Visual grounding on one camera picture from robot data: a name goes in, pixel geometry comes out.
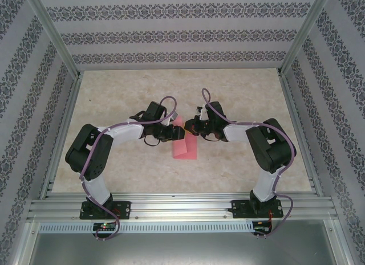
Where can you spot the pink paper sheet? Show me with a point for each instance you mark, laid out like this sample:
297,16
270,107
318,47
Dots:
185,151

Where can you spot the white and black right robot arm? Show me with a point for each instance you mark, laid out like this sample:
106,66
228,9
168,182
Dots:
236,132

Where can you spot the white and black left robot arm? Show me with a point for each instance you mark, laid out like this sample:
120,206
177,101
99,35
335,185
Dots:
125,134

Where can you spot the grey metal sheet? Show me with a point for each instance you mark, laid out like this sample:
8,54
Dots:
182,250

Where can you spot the aluminium mounting rail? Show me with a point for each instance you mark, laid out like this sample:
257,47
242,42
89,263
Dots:
182,205

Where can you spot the aluminium table side rail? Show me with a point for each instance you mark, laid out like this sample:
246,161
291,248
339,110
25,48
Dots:
64,134
300,134

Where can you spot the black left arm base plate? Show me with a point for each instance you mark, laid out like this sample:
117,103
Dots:
125,209

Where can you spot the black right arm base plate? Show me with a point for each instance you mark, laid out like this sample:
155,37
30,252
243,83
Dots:
238,209

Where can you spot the aluminium frame post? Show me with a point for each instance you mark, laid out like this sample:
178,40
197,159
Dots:
54,34
339,242
306,31
24,242

